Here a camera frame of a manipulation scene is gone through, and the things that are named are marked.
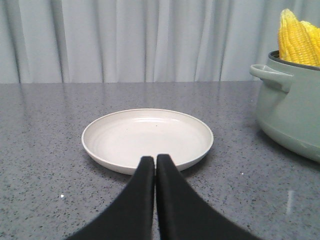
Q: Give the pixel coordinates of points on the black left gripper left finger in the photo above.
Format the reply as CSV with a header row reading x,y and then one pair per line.
x,y
130,215

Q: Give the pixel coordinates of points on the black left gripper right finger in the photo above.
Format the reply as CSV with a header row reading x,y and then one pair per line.
x,y
183,214

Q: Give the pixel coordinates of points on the white round plate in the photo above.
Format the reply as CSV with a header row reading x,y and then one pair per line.
x,y
117,141

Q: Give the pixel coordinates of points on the yellow corn cob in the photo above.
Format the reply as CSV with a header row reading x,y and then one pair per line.
x,y
294,43
314,34

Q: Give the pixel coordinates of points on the grey stone countertop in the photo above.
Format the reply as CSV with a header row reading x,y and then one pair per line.
x,y
50,187

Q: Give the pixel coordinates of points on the green electric cooking pot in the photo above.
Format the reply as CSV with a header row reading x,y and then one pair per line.
x,y
288,104

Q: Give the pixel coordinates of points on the white pleated curtain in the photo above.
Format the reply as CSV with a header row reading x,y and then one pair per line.
x,y
140,41

